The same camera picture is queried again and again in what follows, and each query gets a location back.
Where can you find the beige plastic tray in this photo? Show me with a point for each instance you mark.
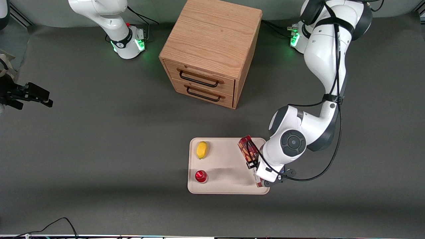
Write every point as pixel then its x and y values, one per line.
pixel 222 166

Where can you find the beige right wrist mount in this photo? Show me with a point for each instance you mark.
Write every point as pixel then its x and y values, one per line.
pixel 6 64

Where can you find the wooden drawer cabinet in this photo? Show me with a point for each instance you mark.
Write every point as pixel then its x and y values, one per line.
pixel 212 36

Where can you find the red cookie box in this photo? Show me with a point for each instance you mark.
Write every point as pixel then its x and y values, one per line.
pixel 245 147

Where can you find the yellow lemon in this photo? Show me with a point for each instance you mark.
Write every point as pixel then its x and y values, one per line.
pixel 201 149

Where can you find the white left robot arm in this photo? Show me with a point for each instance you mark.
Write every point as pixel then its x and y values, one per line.
pixel 327 59

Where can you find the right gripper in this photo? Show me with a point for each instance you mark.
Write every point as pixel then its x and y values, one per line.
pixel 14 92

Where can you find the aluminium frame rail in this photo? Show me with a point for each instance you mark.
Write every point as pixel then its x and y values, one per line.
pixel 420 12
pixel 20 16

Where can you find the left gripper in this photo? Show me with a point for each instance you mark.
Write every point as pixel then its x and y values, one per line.
pixel 251 162

